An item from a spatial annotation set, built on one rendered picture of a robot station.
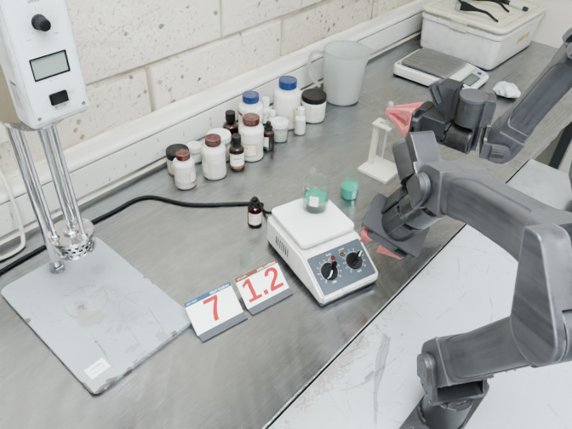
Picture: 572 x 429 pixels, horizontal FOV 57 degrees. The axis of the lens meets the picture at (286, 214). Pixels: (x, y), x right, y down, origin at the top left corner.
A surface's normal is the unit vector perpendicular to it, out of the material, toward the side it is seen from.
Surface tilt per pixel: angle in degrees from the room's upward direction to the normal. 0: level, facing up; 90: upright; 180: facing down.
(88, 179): 90
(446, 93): 90
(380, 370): 0
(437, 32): 94
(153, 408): 0
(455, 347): 80
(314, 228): 0
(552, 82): 93
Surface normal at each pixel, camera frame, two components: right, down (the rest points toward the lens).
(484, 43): -0.68, 0.50
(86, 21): 0.75, 0.45
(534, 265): -0.98, 0.11
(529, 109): -0.31, 0.55
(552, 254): 0.18, -0.09
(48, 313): 0.04, -0.76
